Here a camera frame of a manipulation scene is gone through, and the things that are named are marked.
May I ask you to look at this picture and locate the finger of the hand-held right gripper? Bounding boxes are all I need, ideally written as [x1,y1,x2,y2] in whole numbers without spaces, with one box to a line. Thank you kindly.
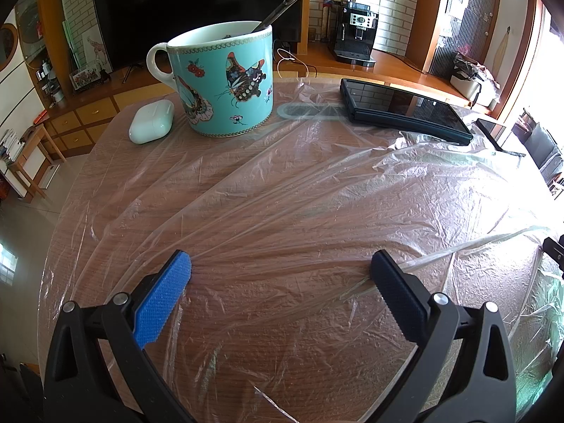
[543,237,564,280]

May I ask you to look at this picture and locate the wooden tv cabinet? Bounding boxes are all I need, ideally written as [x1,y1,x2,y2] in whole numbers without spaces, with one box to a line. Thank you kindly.
[42,42,498,159]

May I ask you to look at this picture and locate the floral picture frame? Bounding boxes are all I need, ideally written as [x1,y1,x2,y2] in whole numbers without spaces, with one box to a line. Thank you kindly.
[70,64,104,91]

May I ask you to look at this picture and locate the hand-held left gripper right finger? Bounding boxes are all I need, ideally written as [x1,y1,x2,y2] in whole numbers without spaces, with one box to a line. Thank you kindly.
[366,249,517,423]

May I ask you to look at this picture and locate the small wooden side table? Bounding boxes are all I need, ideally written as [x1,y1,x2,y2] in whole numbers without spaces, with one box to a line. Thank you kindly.
[6,123,67,201]

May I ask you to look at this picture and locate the metal spoon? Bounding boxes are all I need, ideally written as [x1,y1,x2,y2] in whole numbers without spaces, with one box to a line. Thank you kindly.
[253,0,303,33]

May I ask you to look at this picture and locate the grey chair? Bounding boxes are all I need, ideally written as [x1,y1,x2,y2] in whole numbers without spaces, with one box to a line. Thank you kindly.
[511,106,564,186]

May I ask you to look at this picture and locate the white earbuds case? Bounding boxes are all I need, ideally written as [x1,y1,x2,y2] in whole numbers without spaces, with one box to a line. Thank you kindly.
[129,99,176,145]

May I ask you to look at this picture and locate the round wooden mirror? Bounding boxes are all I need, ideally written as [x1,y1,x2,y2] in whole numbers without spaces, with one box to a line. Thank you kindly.
[0,24,19,71]

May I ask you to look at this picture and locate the turquoise butterfly mug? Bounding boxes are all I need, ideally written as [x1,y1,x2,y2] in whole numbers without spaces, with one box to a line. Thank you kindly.
[146,20,275,139]

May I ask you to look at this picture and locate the giraffe picture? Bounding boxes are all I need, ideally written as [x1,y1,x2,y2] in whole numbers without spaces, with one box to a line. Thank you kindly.
[81,33,113,73]

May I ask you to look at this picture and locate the glass display cabinet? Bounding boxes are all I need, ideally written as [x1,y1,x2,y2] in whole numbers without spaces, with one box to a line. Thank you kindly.
[15,0,67,106]

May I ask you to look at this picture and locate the black coffee machine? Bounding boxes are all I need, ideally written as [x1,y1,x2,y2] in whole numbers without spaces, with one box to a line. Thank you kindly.
[331,1,379,68]

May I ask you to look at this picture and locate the grey bag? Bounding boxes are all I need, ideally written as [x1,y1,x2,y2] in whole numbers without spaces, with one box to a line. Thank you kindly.
[449,52,501,109]

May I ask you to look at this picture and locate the stack of books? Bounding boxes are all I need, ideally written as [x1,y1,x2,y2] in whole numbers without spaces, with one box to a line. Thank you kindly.
[0,129,23,164]

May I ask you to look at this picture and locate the black phone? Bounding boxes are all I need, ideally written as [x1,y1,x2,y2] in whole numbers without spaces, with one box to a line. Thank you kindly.
[475,117,528,158]

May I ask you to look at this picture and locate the white cable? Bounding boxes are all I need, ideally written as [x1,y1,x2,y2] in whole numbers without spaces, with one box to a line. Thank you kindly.
[277,48,309,78]

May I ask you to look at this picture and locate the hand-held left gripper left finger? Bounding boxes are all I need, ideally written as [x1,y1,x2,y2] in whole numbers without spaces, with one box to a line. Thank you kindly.
[42,250,197,423]

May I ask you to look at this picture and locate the black tablet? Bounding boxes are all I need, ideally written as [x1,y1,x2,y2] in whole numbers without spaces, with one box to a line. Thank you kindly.
[339,78,474,146]

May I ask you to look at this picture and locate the clear plastic table cover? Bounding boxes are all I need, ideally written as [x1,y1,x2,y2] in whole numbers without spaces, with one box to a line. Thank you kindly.
[39,77,564,423]

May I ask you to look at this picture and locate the black television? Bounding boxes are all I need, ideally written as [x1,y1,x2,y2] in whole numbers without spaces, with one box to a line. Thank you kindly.
[91,0,305,84]

